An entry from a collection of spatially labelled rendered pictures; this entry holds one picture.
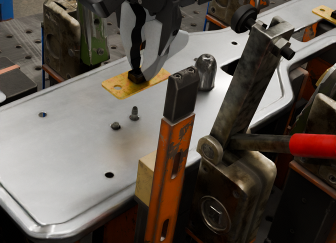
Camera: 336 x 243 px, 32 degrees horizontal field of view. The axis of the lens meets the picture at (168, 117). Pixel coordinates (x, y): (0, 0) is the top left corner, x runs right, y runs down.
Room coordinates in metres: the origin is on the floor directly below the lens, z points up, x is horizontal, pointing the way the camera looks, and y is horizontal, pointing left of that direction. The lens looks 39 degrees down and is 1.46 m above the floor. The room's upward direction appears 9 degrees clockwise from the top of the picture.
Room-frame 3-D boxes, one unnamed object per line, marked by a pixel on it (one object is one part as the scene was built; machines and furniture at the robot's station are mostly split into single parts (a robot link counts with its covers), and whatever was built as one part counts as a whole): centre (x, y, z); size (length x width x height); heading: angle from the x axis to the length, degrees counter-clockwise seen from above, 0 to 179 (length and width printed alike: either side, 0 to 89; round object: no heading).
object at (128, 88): (0.57, 0.04, 1.06); 0.08 x 0.04 x 0.01; 139
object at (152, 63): (0.57, 0.01, 1.11); 0.06 x 0.03 x 0.09; 139
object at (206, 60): (0.66, -0.04, 1.02); 0.03 x 0.03 x 0.07
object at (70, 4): (0.74, 0.16, 0.87); 0.12 x 0.09 x 0.35; 49
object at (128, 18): (0.60, 0.04, 1.11); 0.06 x 0.03 x 0.09; 139
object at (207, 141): (0.46, -0.05, 1.06); 0.03 x 0.01 x 0.03; 49
